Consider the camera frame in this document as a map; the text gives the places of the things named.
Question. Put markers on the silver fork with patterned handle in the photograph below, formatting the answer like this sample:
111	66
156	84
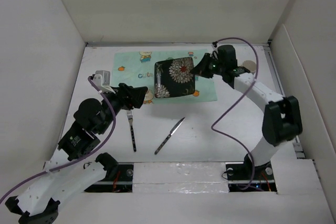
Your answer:
130	120

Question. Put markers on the knife with patterned handle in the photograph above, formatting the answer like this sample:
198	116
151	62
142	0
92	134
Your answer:
172	131

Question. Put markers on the purple cup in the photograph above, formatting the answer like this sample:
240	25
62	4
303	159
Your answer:
250	65

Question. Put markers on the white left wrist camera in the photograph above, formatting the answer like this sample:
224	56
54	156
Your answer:
100	80

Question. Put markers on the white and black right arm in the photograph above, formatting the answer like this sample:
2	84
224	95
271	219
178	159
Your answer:
282	120

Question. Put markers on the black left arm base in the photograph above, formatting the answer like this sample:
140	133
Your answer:
120	182

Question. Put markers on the black floral rectangular plate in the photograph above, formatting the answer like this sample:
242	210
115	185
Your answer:
173	78

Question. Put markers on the green cartoon print cloth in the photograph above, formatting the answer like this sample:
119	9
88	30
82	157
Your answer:
136	69

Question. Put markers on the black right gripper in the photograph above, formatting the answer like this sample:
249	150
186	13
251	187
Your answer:
201	69

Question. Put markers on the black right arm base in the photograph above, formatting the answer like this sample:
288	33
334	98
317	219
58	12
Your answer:
239	178

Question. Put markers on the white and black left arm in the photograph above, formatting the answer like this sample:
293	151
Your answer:
38	199

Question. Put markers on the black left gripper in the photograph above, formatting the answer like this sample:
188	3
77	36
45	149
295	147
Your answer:
124	92

